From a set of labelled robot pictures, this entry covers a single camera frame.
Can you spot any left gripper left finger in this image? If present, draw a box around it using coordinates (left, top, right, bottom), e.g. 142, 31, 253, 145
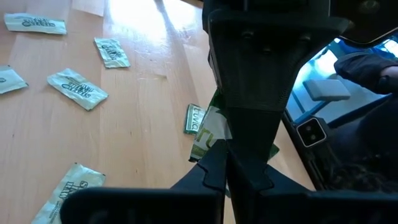
60, 139, 231, 224

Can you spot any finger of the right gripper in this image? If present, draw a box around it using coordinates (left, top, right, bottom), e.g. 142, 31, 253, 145
207, 7, 351, 164

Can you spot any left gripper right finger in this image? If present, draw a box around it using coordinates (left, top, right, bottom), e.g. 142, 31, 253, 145
228, 148, 398, 224

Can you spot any dark green Truvia packet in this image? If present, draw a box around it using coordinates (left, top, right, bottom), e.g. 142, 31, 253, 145
188, 88, 280, 163
183, 103, 206, 136

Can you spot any pale green Stevia packet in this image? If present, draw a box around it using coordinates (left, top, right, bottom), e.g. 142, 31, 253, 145
93, 37, 131, 69
46, 67, 109, 111
3, 12, 68, 35
0, 64, 29, 95
30, 162, 106, 224

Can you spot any person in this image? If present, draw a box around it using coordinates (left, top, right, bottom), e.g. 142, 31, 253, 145
326, 51, 398, 194

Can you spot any person's hand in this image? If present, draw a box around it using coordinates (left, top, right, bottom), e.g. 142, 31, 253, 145
377, 65, 398, 91

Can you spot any small silver-framed camera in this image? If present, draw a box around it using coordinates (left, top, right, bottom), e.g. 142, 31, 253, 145
295, 116, 328, 149

